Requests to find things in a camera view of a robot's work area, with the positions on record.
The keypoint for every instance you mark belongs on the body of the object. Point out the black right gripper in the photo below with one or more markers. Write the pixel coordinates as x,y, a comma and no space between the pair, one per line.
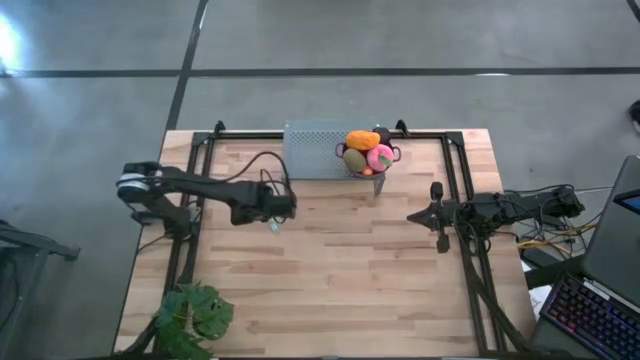
442,220

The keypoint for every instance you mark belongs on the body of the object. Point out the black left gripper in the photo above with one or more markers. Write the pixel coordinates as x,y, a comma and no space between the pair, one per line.
275,204

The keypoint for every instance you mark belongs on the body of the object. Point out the clear blue rod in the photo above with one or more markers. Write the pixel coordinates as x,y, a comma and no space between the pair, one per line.
274,227

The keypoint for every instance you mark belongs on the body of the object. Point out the purple perforated colander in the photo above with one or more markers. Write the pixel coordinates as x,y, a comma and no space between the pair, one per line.
370,172

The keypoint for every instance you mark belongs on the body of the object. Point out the small yellow-red toy pear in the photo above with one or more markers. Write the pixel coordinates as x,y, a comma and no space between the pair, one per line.
367,171

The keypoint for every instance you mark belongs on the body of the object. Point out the pink toy peach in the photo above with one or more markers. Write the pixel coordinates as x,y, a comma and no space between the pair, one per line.
380,157

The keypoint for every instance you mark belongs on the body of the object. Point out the brown toy kiwi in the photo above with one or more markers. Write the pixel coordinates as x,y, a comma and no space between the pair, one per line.
354,160

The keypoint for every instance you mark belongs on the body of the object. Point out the orange toy mango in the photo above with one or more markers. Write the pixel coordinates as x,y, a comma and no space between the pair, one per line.
362,140

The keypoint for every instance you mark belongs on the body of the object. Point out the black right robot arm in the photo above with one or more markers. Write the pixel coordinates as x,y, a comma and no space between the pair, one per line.
525,205

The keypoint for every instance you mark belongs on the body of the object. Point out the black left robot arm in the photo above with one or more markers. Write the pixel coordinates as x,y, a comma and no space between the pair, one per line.
200,192

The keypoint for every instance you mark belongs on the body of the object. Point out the grey perforated metal stand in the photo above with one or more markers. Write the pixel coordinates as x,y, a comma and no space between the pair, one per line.
310,150

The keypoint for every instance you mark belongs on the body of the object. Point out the green artificial monstera plant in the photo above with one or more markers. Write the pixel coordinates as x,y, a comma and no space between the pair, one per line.
192,320

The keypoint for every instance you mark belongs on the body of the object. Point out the white paper sheet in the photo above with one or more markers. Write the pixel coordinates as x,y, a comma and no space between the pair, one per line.
539,300

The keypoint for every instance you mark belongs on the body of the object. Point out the grey laptop with backlit keyboard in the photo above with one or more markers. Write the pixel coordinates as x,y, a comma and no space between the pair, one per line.
610,250

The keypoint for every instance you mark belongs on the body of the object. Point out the person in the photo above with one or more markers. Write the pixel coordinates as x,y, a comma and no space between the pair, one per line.
635,112

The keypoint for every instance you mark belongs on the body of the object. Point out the black side table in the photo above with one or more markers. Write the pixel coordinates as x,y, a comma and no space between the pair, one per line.
30,245

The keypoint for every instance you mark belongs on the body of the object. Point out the black aluminium rig frame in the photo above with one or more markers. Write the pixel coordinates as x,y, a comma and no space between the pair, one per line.
240,135

